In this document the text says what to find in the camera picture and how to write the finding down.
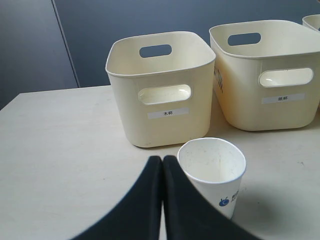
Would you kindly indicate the cream plastic bin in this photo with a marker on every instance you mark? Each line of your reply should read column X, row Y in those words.
column 312, row 22
column 163, row 87
column 267, row 74

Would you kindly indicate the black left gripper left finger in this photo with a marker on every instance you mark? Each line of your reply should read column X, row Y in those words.
column 138, row 214

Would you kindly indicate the right cream plastic bin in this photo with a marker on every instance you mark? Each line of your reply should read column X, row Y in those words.
column 312, row 22

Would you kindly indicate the middle cream plastic bin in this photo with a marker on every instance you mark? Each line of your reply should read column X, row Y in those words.
column 267, row 74

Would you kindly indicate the left cream plastic bin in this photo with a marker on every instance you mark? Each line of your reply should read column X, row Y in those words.
column 163, row 87

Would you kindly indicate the white paper cup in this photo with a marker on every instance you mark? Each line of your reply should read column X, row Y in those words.
column 215, row 167

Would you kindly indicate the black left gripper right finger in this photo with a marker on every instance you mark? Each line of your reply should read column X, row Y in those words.
column 188, row 215

